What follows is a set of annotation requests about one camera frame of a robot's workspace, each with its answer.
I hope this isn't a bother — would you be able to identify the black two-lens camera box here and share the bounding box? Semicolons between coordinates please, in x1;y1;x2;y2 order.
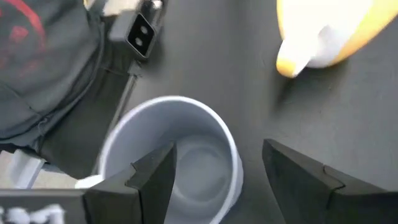
108;10;157;60

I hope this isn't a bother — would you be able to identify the yellow mug white handle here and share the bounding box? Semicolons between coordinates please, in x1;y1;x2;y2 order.
275;0;398;79

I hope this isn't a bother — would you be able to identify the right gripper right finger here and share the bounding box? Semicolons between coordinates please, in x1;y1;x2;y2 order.
262;138;398;224

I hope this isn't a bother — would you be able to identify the grey mug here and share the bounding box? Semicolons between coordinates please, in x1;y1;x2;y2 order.
74;95;244;224

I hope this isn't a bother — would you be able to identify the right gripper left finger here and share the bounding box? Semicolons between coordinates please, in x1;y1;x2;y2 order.
0;141;178;224

